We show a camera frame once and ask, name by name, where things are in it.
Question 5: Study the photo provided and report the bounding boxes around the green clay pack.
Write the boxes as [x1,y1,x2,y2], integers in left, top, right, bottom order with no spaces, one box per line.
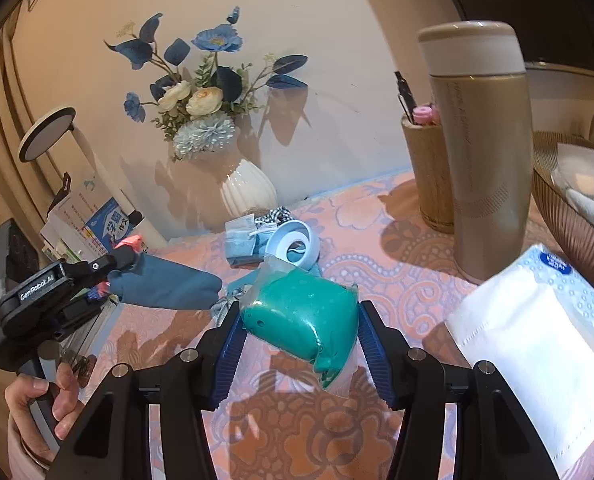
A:
[237,255,360,401]

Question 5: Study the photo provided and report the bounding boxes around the blue face mask pack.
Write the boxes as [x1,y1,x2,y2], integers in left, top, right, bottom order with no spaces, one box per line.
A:
[225,215,278,268]

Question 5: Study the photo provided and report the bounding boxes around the blue tissue box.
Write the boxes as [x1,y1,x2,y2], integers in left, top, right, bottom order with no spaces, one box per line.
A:
[444,242,594,480]

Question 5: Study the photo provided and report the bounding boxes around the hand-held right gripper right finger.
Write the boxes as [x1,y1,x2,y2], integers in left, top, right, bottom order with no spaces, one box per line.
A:
[358,300,560,480]

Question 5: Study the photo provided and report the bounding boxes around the pink patterned blanket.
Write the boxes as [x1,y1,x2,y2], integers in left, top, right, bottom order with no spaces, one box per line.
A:
[84,170,568,480]

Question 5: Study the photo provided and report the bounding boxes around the person's left forearm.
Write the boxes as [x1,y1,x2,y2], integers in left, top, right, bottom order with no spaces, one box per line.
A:
[7,417,60,480]

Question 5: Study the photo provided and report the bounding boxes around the blue and white artificial flowers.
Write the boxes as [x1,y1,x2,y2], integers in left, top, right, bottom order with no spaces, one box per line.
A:
[104,6,310,161]

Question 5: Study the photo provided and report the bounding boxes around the beige thermos bottle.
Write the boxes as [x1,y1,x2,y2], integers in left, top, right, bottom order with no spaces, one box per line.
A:
[417,20,535,285]

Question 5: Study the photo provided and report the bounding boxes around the grey plaid bow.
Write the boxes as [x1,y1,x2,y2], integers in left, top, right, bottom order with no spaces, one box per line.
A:
[209,292,242,333]

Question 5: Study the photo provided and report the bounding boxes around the row of books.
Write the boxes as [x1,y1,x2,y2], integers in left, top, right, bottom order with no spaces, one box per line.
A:
[42,175,150,271]

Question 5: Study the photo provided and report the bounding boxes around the brown ribbed basket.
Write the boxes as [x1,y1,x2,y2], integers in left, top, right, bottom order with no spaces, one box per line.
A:
[532,130,594,261]

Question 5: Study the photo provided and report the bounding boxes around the grey and white plush toy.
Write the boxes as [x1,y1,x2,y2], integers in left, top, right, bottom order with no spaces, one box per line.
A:
[564,187,594,242]

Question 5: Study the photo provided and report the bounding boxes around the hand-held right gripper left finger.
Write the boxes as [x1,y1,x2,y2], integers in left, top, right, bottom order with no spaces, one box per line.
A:
[52,317,248,480]

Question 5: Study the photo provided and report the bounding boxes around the black and white gingham scrunchie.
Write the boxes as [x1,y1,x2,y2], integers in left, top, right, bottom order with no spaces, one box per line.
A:
[254,206,292,231]

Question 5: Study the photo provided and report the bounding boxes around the wooden pen holder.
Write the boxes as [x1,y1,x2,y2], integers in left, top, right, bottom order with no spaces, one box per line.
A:
[401,110,458,235]

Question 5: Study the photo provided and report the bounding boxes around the blue sock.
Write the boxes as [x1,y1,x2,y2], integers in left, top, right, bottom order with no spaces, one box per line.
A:
[91,234,224,312]

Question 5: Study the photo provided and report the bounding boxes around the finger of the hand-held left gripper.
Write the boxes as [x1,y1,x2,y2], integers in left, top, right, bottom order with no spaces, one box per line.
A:
[69,251,138,283]
[61,290,112,333]

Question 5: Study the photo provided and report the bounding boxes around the black pen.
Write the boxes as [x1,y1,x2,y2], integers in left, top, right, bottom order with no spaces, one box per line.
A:
[394,71,418,122]

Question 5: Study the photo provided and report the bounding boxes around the white plastic bag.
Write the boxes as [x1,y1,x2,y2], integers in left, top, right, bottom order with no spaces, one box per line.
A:
[551,142,594,193]

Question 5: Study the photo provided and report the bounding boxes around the white ribbed vase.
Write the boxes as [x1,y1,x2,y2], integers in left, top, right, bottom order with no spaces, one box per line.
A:
[219,158,278,221]

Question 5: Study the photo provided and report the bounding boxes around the white tape roll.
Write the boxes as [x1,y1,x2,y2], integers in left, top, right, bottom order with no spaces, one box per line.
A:
[267,220,320,266]

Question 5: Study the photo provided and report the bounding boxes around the person's left hand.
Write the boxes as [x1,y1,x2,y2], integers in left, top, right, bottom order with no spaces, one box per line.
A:
[4,359,86,442]

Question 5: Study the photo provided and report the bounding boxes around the white desk lamp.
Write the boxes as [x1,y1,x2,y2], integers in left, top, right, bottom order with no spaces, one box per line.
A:
[18,106,148,231]

